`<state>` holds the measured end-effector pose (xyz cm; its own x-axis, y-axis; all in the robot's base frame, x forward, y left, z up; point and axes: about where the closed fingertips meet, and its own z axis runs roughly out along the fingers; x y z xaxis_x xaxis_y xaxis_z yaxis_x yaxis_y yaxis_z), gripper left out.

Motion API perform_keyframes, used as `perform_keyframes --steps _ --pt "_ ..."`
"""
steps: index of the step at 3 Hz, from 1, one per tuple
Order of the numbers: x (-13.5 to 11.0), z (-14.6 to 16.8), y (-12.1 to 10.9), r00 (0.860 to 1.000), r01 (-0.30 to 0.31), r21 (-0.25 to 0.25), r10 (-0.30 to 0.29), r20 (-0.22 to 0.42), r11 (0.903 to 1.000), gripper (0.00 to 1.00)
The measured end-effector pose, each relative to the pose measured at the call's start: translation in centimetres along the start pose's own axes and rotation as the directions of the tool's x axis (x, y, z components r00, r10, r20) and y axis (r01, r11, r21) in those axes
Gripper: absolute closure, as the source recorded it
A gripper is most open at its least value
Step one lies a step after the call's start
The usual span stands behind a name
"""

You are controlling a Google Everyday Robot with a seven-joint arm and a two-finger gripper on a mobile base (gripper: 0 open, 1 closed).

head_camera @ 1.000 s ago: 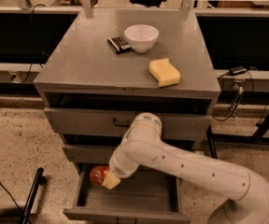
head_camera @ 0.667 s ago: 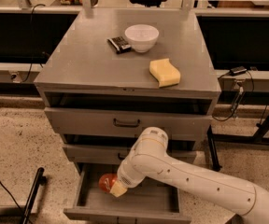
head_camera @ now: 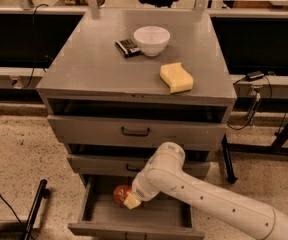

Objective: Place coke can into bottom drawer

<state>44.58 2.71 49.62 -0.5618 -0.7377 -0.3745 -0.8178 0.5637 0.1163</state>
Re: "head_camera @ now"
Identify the orange soda can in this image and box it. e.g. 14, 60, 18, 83
113, 185, 131, 204

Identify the black snack packet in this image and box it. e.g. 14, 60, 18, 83
115, 39, 141, 58

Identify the yellow sponge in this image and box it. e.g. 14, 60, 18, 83
160, 62, 194, 94

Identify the grey drawer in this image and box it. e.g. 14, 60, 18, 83
68, 175, 205, 240
66, 154, 211, 182
48, 115, 226, 151

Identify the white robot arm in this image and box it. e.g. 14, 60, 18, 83
123, 142, 288, 240

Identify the bottom grey drawer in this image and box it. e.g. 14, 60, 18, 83
68, 175, 205, 240

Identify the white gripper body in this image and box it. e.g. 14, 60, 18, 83
132, 172, 160, 202

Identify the grey drawer cabinet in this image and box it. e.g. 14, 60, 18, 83
36, 8, 238, 240

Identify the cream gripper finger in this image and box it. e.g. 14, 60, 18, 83
124, 194, 141, 209

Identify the middle grey drawer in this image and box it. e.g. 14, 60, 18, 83
66, 154, 211, 182

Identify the black power adapter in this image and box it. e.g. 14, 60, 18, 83
246, 71, 264, 81

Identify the black stand leg left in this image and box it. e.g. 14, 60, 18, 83
21, 179, 50, 240

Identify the black table leg right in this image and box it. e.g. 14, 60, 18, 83
222, 136, 237, 184

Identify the top grey drawer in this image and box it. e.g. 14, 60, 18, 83
48, 115, 226, 151

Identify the white bowl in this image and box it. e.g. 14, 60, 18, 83
133, 26, 171, 56

